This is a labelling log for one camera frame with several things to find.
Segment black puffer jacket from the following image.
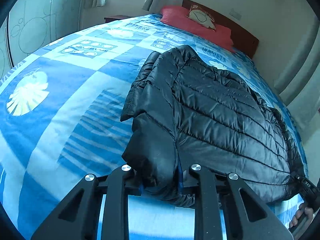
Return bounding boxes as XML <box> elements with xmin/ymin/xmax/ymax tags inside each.
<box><xmin>120</xmin><ymin>46</ymin><xmax>305</xmax><ymax>207</ymax></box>

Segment person right hand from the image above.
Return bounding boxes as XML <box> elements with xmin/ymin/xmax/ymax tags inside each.
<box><xmin>289</xmin><ymin>203</ymin><xmax>314</xmax><ymax>228</ymax></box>

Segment white curtain right window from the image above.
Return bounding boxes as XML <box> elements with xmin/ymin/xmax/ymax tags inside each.
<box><xmin>274</xmin><ymin>17</ymin><xmax>319</xmax><ymax>132</ymax></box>

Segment blue patterned bed sheet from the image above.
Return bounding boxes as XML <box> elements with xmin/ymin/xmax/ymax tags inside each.
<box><xmin>1</xmin><ymin>15</ymin><xmax>302</xmax><ymax>239</ymax></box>

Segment brown wooden headboard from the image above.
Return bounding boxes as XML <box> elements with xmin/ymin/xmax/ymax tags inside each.
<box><xmin>182</xmin><ymin>0</ymin><xmax>259</xmax><ymax>59</ymax></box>

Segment red pillow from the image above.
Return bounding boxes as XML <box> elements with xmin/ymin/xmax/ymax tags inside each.
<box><xmin>161</xmin><ymin>5</ymin><xmax>234</xmax><ymax>52</ymax></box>

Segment cream cartoon cushion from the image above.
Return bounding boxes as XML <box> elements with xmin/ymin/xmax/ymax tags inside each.
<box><xmin>188</xmin><ymin>4</ymin><xmax>216</xmax><ymax>30</ymax></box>

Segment brown wooden nightstand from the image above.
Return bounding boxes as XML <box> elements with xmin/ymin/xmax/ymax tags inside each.
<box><xmin>104</xmin><ymin>15</ymin><xmax>131</xmax><ymax>23</ymax></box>

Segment white patterned wardrobe door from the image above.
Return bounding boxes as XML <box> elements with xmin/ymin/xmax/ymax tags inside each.
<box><xmin>1</xmin><ymin>0</ymin><xmax>81</xmax><ymax>76</ymax></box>

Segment white wall switch plate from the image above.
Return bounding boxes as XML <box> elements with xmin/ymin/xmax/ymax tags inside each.
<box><xmin>229</xmin><ymin>8</ymin><xmax>242</xmax><ymax>21</ymax></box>

